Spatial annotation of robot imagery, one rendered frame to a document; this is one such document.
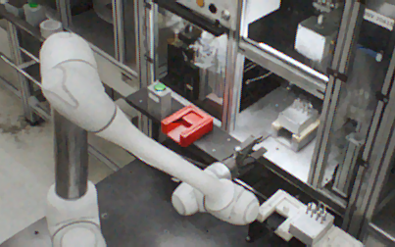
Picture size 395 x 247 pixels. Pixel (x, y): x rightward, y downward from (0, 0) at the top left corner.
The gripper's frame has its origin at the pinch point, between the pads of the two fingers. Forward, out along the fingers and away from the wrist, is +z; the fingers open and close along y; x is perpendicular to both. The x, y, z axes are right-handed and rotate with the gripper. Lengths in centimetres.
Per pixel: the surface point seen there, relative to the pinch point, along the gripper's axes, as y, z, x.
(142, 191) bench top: -32, -26, 35
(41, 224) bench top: -33, -61, 49
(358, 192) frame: 0.1, 5.2, -38.1
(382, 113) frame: 35, 4, -38
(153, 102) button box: -3.2, -9.1, 47.3
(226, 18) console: 41.3, 2.2, 22.8
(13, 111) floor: -101, 4, 191
